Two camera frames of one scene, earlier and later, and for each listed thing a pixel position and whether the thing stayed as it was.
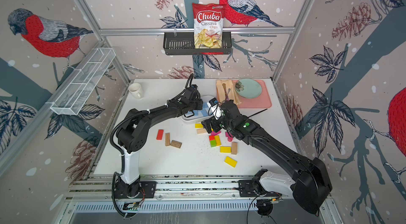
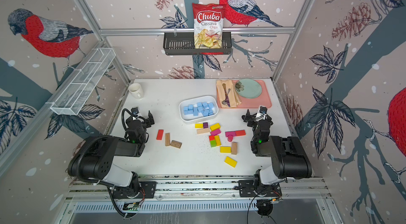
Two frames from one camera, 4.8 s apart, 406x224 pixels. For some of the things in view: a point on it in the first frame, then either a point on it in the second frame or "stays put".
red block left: x=160 y=133 stays put
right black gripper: x=212 y=122 -> x=251 y=120
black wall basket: x=183 y=43 stays put
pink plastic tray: x=263 y=101 stays put
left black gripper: x=200 y=103 -> x=149 y=121
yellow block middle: x=225 y=149 stays put
